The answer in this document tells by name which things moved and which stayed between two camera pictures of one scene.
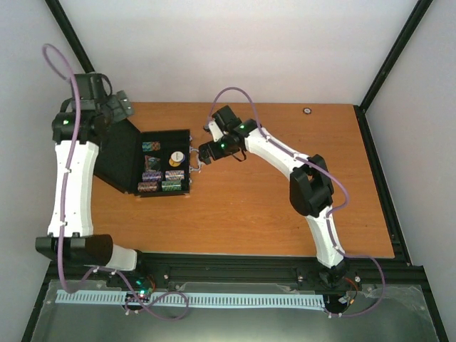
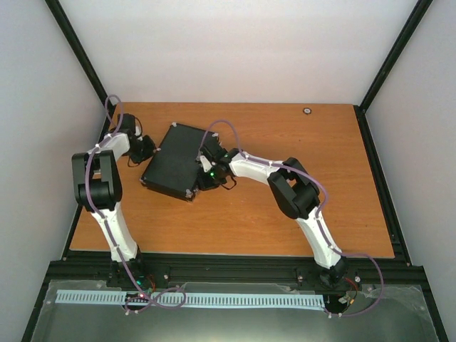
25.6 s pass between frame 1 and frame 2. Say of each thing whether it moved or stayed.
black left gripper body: moved
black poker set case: moved
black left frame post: stayed
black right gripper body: moved
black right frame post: stayed
